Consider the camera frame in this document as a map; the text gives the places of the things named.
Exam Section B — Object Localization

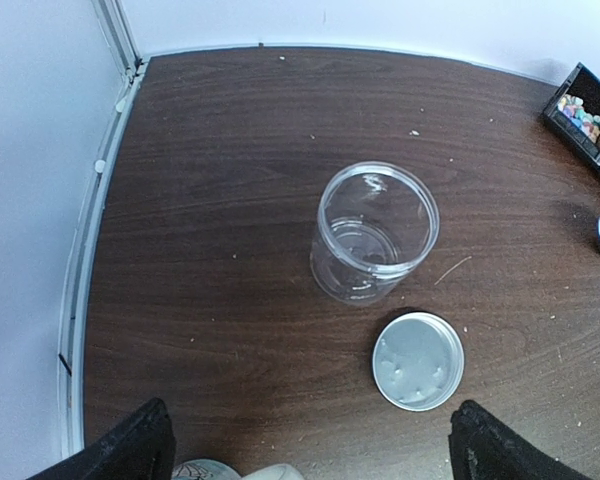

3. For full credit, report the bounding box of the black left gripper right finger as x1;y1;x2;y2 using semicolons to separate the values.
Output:
448;400;587;480

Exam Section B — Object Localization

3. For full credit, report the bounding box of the silver metal jar lid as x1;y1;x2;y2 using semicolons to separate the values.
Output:
371;311;465;412

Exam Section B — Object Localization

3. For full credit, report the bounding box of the clear plastic jar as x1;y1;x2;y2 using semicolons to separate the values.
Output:
310;161;440;306

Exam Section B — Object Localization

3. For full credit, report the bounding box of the black three-compartment candy tray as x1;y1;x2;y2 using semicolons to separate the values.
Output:
540;63;600;176

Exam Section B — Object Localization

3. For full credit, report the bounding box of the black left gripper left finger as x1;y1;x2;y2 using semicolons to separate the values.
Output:
34;398;176;480

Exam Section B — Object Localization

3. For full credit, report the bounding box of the white shoe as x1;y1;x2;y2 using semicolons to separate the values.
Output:
171;459;304;480

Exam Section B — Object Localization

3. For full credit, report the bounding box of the aluminium corner post left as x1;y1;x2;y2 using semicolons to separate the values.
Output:
91;0;142;78

